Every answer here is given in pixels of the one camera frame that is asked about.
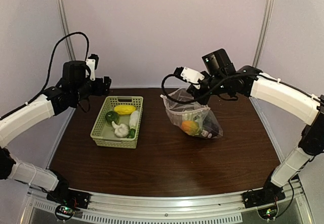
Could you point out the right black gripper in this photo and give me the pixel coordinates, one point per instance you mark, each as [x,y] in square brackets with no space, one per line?
[198,92]

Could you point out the orange fake fruit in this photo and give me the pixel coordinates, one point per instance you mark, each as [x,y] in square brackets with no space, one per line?
[190,127]

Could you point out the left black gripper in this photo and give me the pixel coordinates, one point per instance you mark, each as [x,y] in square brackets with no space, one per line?
[105,84]

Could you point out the white fake potato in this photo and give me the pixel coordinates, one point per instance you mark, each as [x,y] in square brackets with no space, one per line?
[133,121]

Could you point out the purple spotted fake eggplant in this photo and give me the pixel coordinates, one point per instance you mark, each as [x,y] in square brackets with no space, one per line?
[211,129]

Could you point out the left aluminium frame post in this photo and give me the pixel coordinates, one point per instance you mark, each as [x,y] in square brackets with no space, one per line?
[65,28]

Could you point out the yellow fake banana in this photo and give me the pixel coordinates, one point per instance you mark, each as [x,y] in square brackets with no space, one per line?
[124,109]

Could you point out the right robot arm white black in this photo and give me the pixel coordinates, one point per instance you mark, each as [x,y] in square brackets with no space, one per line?
[308,108]

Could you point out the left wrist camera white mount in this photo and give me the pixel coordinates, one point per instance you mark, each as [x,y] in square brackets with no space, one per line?
[91,65]

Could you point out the right aluminium frame post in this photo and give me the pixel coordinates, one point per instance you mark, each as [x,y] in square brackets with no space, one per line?
[268,9]

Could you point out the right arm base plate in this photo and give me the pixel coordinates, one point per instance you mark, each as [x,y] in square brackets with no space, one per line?
[260,197]

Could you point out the white fake cauliflower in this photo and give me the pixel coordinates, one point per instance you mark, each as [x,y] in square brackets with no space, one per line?
[120,131]

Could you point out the aluminium front rail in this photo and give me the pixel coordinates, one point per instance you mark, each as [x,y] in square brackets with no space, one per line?
[222,208]

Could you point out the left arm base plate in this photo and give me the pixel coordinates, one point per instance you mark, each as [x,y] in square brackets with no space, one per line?
[72,198]

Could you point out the aluminium frame post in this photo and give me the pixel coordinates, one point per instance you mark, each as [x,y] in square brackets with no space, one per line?
[65,28]
[268,9]

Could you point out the green plastic basket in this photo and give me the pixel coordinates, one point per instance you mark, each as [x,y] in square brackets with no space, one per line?
[103,133]

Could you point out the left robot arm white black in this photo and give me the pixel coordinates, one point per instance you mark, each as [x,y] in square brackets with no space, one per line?
[43,107]

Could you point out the clear zip top bag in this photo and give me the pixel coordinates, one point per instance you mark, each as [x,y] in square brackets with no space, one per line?
[177,113]

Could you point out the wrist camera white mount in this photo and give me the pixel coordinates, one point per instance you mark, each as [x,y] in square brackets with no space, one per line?
[91,65]
[189,75]

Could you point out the green yellow fake mango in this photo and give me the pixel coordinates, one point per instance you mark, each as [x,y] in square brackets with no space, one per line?
[112,116]

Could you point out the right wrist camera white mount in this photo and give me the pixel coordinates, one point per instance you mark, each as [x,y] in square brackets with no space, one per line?
[189,75]

